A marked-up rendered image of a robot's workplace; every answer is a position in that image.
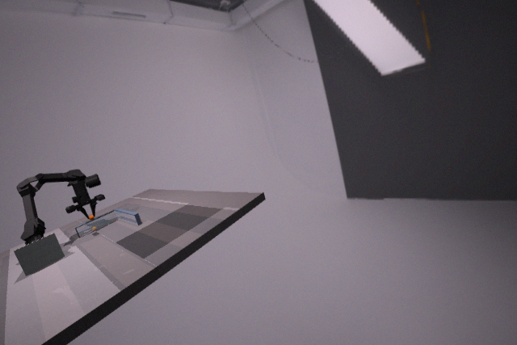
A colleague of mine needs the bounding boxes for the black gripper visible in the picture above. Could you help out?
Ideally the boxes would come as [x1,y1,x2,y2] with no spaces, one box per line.
[65,189,105,219]

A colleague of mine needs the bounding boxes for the clear low corner walls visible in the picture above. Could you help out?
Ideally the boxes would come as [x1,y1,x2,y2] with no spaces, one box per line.
[76,210,138,237]

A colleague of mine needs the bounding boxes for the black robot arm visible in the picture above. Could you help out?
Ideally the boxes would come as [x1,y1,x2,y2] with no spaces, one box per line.
[17,169,101,245]

